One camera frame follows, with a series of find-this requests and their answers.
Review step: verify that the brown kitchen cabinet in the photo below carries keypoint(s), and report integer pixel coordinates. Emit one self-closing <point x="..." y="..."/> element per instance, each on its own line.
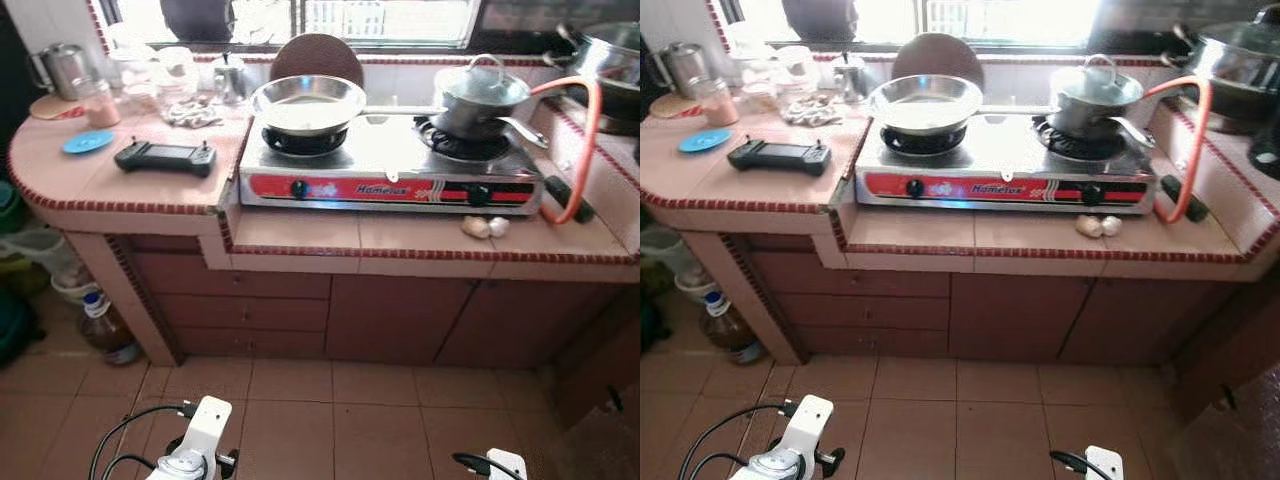
<point x="1010" y="310"/>
<point x="390" y="310"/>

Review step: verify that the brown liquid plastic bottle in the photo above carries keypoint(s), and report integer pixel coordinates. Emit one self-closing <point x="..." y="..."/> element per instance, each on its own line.
<point x="730" y="330"/>
<point x="108" y="330"/>

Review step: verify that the dark green barrel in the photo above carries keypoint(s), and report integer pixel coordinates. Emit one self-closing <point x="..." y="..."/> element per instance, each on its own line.
<point x="15" y="330"/>
<point x="650" y="325"/>

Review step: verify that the clear plastic bag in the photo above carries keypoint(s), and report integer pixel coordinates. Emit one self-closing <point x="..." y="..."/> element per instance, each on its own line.
<point x="670" y="250"/>
<point x="45" y="250"/>

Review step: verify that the black handheld controller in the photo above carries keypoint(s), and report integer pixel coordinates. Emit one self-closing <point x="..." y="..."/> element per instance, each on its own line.
<point x="780" y="157"/>
<point x="165" y="158"/>

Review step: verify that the green plastic bucket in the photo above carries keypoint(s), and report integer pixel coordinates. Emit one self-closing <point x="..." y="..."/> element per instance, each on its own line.
<point x="10" y="210"/>

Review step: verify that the steel red gas stove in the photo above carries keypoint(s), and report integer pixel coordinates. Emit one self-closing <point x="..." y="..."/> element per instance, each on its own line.
<point x="390" y="165"/>
<point x="1000" y="165"/>

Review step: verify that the blue round lid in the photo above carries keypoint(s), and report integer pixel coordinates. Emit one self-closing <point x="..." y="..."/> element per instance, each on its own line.
<point x="88" y="142"/>
<point x="705" y="140"/>

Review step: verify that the white garlic bulb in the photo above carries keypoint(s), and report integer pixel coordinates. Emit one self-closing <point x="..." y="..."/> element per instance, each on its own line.
<point x="499" y="227"/>
<point x="1111" y="226"/>

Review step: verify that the steel wok pan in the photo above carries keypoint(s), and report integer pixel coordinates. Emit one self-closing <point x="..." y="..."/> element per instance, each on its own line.
<point x="305" y="100"/>
<point x="925" y="100"/>

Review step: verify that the glass jar pink powder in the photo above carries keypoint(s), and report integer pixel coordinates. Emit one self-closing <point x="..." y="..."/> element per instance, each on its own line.
<point x="720" y="106"/>
<point x="100" y="108"/>

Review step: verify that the clear jar brown contents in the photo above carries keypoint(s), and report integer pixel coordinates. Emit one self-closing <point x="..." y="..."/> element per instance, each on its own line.
<point x="138" y="90"/>
<point x="760" y="90"/>

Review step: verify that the small steel teapot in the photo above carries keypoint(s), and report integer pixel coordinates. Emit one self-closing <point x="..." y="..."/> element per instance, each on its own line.
<point x="850" y="80"/>
<point x="230" y="82"/>

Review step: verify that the round woven coaster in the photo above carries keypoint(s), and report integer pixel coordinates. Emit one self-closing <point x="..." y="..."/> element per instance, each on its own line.
<point x="48" y="108"/>
<point x="668" y="106"/>

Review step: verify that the white plastic tub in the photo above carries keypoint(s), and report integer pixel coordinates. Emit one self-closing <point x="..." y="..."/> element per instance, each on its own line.
<point x="797" y="70"/>
<point x="177" y="72"/>

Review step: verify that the round brown board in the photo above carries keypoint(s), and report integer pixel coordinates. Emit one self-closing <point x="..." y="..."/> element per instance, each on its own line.
<point x="318" y="55"/>
<point x="938" y="55"/>

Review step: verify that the steel kettle jug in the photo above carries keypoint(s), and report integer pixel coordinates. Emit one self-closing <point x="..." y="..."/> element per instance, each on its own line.
<point x="62" y="68"/>
<point x="685" y="68"/>

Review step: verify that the steel pot with lid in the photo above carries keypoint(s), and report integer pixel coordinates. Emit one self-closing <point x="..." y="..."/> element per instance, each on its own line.
<point x="480" y="100"/>
<point x="1092" y="100"/>

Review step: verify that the large steel stockpot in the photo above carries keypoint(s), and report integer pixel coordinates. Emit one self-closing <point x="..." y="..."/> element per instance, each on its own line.
<point x="1235" y="65"/>
<point x="610" y="70"/>

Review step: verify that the window with metal grille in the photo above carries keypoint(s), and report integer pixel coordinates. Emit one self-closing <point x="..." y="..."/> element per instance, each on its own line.
<point x="1000" y="20"/>
<point x="400" y="20"/>

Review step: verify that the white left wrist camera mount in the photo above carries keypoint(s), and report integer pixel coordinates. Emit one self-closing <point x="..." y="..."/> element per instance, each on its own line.
<point x="812" y="425"/>
<point x="205" y="425"/>

